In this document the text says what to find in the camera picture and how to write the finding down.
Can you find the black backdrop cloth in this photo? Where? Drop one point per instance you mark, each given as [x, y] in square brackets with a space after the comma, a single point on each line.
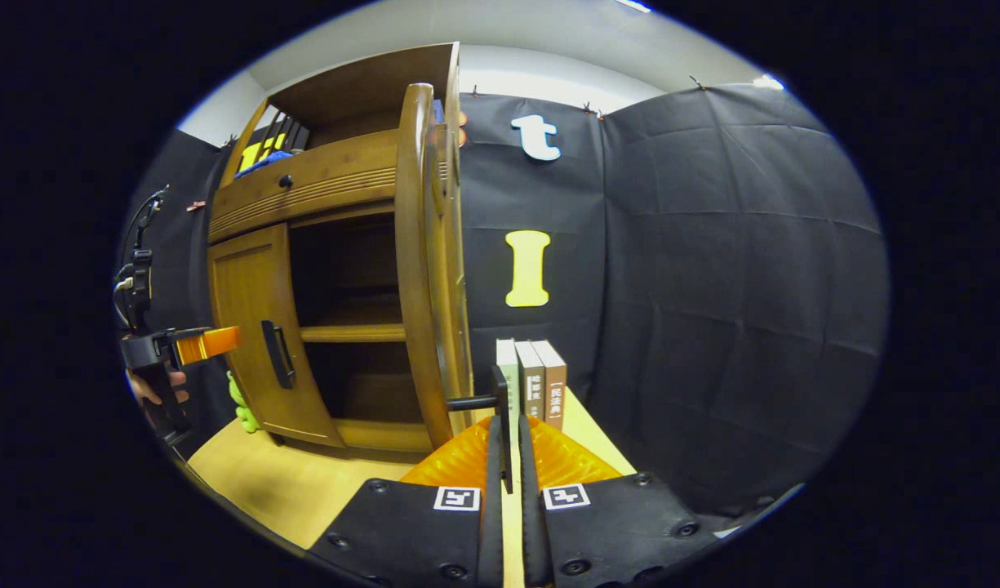
[728, 286]

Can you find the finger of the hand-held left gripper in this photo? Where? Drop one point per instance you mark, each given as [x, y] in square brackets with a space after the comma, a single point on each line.
[210, 343]

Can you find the wooden inner shelf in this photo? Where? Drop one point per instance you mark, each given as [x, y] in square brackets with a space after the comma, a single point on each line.
[353, 332]

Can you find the blue cloth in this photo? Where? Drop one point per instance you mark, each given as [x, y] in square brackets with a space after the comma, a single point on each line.
[263, 163]

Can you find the long ceiling light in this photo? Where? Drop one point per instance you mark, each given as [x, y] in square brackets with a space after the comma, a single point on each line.
[634, 5]

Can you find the green frog toy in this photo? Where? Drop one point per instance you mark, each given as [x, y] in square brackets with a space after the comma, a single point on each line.
[242, 408]

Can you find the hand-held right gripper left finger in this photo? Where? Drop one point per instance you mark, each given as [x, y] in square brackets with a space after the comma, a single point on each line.
[491, 523]

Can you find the black binder clip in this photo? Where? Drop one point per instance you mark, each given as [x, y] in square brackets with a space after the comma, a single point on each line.
[588, 108]
[696, 82]

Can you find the wooden cabinet drawer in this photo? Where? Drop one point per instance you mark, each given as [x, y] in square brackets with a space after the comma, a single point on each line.
[336, 175]

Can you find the grey book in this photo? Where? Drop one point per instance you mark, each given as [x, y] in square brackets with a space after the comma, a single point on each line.
[532, 380]

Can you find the small ceiling light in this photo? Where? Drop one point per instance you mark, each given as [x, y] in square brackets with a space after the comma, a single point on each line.
[767, 82]

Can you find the wooden double-door shoe cabinet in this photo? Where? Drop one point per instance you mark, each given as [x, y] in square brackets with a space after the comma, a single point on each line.
[336, 171]

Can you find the wooden cabinet door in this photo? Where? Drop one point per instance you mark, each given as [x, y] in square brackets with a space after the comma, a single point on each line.
[242, 294]
[422, 269]

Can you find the brown book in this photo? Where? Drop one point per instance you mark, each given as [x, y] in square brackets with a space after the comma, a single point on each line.
[553, 384]

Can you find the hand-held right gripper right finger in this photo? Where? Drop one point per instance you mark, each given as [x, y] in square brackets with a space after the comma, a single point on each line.
[531, 523]

